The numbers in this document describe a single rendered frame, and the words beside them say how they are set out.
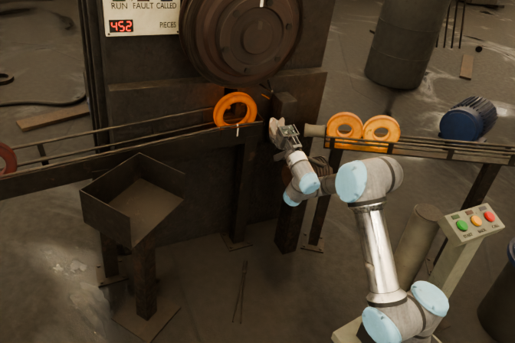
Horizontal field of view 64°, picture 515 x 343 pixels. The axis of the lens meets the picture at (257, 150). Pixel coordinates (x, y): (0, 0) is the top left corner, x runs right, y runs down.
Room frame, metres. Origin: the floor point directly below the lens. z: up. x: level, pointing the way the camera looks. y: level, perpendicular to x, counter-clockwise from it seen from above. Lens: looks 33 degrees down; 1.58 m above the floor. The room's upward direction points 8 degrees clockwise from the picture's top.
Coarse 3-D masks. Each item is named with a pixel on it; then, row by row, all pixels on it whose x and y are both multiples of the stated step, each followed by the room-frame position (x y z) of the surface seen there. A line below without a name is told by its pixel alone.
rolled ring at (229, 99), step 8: (224, 96) 1.50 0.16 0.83; (232, 96) 1.49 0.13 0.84; (240, 96) 1.51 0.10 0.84; (248, 96) 1.53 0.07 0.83; (216, 104) 1.49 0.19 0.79; (224, 104) 1.47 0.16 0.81; (248, 104) 1.53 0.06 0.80; (216, 112) 1.46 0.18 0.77; (248, 112) 1.54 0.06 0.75; (256, 112) 1.54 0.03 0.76; (216, 120) 1.46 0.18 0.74; (248, 120) 1.53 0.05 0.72
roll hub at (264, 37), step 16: (240, 0) 1.39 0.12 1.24; (256, 0) 1.40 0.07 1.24; (224, 16) 1.37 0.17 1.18; (240, 16) 1.39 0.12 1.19; (256, 16) 1.42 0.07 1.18; (272, 16) 1.45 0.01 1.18; (288, 16) 1.47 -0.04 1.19; (224, 32) 1.35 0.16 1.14; (240, 32) 1.39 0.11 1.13; (256, 32) 1.40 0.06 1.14; (272, 32) 1.43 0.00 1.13; (288, 32) 1.47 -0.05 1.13; (240, 48) 1.39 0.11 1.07; (256, 48) 1.41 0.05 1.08; (272, 48) 1.46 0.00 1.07; (240, 64) 1.39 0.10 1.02; (256, 64) 1.42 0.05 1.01; (272, 64) 1.45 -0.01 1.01
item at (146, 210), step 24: (120, 168) 1.11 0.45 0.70; (144, 168) 1.18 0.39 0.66; (168, 168) 1.13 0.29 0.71; (96, 192) 1.01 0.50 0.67; (120, 192) 1.10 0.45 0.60; (144, 192) 1.12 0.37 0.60; (168, 192) 1.13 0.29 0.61; (96, 216) 0.93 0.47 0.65; (120, 216) 0.88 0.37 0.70; (144, 216) 1.01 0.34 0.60; (120, 240) 0.89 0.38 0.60; (144, 240) 1.02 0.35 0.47; (144, 264) 1.01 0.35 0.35; (144, 288) 1.01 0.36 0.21; (120, 312) 1.03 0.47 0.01; (144, 312) 1.02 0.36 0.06; (168, 312) 1.06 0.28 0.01; (144, 336) 0.95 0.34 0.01
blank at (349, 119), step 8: (344, 112) 1.61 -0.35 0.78; (336, 120) 1.58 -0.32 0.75; (344, 120) 1.58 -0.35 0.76; (352, 120) 1.58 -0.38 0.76; (360, 120) 1.59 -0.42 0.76; (328, 128) 1.58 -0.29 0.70; (336, 128) 1.58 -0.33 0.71; (352, 128) 1.58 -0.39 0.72; (360, 128) 1.57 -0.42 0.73; (344, 136) 1.58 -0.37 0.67; (352, 136) 1.57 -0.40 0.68; (360, 136) 1.57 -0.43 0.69; (336, 144) 1.58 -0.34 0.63; (344, 144) 1.58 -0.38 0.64
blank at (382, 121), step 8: (368, 120) 1.60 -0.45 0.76; (376, 120) 1.57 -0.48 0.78; (384, 120) 1.56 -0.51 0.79; (392, 120) 1.57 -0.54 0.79; (368, 128) 1.57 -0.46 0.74; (376, 128) 1.57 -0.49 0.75; (392, 128) 1.56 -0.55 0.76; (368, 136) 1.57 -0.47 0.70; (376, 136) 1.59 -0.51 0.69; (384, 136) 1.59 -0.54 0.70; (392, 136) 1.56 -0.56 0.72; (384, 144) 1.56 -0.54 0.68
